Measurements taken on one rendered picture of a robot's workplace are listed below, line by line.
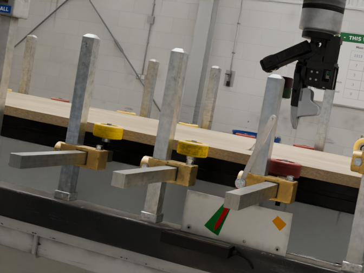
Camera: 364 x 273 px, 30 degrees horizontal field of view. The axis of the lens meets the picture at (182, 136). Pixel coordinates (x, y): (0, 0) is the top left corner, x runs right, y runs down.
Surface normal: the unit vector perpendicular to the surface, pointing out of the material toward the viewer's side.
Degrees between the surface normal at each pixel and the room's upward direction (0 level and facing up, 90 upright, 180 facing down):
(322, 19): 89
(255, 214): 90
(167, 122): 90
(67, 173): 90
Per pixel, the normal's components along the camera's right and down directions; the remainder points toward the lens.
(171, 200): -0.36, 0.00
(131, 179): 0.92, 0.18
